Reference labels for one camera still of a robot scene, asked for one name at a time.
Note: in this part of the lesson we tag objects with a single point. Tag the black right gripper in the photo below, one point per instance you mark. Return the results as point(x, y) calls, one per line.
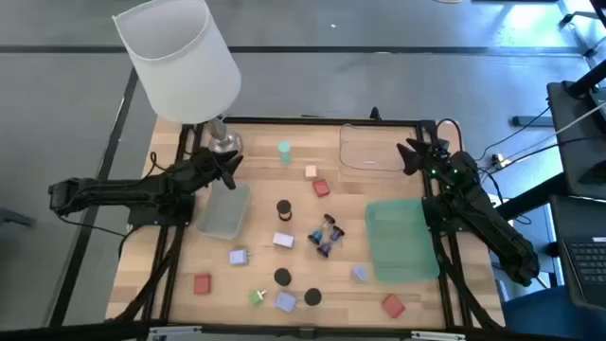
point(438, 158)

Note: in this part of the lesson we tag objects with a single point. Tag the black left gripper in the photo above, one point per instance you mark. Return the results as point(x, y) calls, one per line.
point(208, 163)

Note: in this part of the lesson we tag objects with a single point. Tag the teal capped hourglass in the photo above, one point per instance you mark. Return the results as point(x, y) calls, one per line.
point(284, 152)

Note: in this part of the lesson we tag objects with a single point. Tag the orange sand hourglass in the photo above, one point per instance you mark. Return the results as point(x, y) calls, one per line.
point(283, 208)

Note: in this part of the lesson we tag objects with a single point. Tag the pink wall charger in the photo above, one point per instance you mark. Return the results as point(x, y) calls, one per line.
point(310, 171)

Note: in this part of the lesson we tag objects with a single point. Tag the white box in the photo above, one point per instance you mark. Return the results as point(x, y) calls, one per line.
point(283, 240)

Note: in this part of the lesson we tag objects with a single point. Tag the blue sand hourglass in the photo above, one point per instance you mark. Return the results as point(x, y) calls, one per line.
point(316, 236)

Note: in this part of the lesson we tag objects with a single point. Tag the red sand hourglass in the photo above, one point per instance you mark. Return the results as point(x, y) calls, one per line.
point(282, 277)

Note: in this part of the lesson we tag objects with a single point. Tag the small blue wall charger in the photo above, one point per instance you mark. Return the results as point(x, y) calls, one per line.
point(361, 274)

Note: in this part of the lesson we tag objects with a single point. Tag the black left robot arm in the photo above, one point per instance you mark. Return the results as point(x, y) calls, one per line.
point(118, 189)

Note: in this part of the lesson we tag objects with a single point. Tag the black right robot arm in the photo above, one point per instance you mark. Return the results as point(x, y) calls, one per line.
point(487, 222)

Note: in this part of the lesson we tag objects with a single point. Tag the chrome lamp base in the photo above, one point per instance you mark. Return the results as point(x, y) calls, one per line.
point(225, 139)

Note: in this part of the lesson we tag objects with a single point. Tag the clear plastic tray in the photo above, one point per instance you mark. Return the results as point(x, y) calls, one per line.
point(374, 151)

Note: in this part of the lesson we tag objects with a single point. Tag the grey plastic bin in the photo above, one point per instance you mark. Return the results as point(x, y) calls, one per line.
point(225, 210)

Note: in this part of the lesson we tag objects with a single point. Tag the power strip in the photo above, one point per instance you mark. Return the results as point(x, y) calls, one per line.
point(498, 162)

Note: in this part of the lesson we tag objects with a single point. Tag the green translucent tray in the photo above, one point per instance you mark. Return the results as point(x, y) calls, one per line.
point(402, 241)

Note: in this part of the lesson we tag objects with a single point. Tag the white lamp shade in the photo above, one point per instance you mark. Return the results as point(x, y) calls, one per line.
point(180, 61)

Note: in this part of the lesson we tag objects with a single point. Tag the white power adapter plug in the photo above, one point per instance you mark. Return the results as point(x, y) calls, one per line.
point(285, 302)

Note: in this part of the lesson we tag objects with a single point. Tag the white sand hourglass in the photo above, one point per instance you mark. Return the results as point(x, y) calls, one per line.
point(312, 296)

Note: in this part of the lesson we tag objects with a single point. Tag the black side desk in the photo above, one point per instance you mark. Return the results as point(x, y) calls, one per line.
point(575, 137)

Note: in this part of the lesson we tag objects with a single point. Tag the black computer mouse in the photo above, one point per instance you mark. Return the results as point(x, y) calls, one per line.
point(595, 174)

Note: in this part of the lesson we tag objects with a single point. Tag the blue chair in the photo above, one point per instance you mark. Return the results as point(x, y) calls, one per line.
point(544, 312)

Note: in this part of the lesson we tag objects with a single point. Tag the black laptop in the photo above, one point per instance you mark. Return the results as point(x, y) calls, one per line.
point(589, 265)

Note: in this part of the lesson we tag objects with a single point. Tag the black aluminium table frame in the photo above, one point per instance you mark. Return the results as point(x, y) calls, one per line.
point(331, 121)

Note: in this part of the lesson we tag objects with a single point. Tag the green wall charger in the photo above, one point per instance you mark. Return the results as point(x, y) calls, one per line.
point(256, 298)

